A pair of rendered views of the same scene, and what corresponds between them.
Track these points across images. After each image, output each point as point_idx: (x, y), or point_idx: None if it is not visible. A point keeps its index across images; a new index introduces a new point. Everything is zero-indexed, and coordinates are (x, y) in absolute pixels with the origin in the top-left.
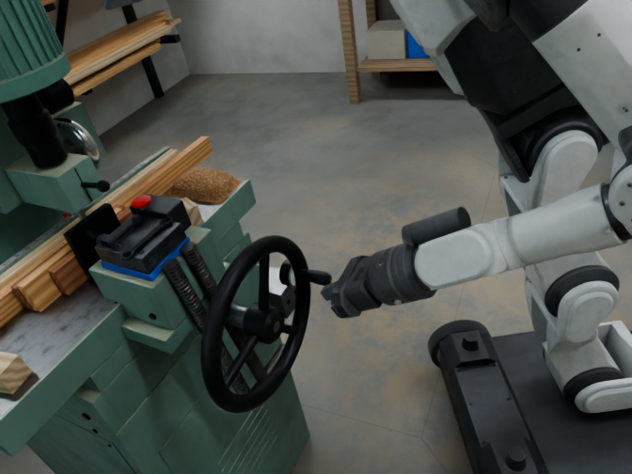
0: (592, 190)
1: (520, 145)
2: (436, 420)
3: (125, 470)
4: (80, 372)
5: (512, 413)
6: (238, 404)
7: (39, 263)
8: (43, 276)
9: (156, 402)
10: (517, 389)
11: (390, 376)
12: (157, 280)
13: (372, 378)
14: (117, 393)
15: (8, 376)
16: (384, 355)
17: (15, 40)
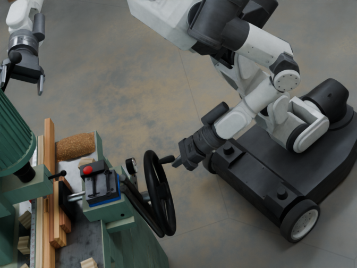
0: (267, 81)
1: (223, 56)
2: (231, 203)
3: None
4: (108, 254)
5: (268, 174)
6: (173, 230)
7: (45, 227)
8: (60, 228)
9: (125, 259)
10: (264, 160)
11: (190, 196)
12: (122, 197)
13: (180, 203)
14: (117, 260)
15: (95, 266)
16: (178, 187)
17: (24, 132)
